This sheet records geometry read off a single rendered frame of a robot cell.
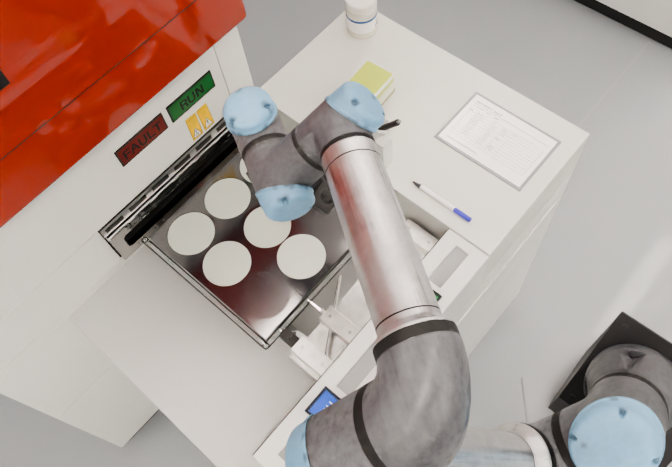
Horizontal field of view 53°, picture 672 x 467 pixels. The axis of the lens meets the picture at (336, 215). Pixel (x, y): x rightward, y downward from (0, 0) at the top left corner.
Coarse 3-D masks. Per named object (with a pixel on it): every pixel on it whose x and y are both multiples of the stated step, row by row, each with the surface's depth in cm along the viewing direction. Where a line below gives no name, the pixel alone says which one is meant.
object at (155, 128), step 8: (160, 120) 128; (152, 128) 128; (160, 128) 129; (136, 136) 125; (144, 136) 127; (152, 136) 129; (128, 144) 125; (136, 144) 127; (144, 144) 128; (120, 152) 124; (128, 152) 126; (136, 152) 128; (128, 160) 127
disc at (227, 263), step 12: (216, 252) 137; (228, 252) 137; (240, 252) 137; (204, 264) 136; (216, 264) 136; (228, 264) 136; (240, 264) 136; (216, 276) 135; (228, 276) 134; (240, 276) 134
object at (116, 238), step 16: (224, 128) 147; (208, 144) 145; (192, 160) 143; (224, 160) 152; (176, 176) 142; (208, 176) 150; (160, 192) 140; (192, 192) 149; (144, 208) 139; (176, 208) 148; (128, 224) 137; (160, 224) 146; (112, 240) 136; (128, 240) 143; (128, 256) 144
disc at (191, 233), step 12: (180, 216) 142; (192, 216) 142; (204, 216) 141; (180, 228) 141; (192, 228) 140; (204, 228) 140; (168, 240) 139; (180, 240) 139; (192, 240) 139; (204, 240) 139; (180, 252) 138; (192, 252) 138
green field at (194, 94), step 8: (208, 80) 132; (192, 88) 130; (200, 88) 132; (208, 88) 134; (184, 96) 129; (192, 96) 131; (200, 96) 133; (176, 104) 129; (184, 104) 131; (192, 104) 133; (176, 112) 130
